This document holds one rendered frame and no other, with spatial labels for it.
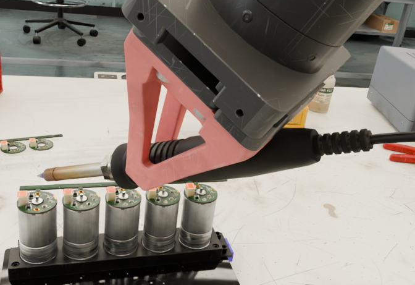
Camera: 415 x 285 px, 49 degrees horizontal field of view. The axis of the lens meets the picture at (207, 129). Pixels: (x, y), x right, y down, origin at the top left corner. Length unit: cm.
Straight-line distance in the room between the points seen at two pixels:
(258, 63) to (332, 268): 27
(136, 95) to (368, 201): 35
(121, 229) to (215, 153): 16
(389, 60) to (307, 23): 59
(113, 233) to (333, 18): 22
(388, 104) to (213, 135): 57
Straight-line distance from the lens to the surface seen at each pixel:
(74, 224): 32
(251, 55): 16
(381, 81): 76
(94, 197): 33
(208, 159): 18
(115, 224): 33
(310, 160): 19
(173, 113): 23
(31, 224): 32
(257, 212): 44
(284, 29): 16
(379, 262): 43
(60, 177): 28
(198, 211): 33
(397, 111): 70
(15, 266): 34
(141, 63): 18
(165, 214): 33
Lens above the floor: 99
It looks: 25 degrees down
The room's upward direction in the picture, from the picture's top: 8 degrees clockwise
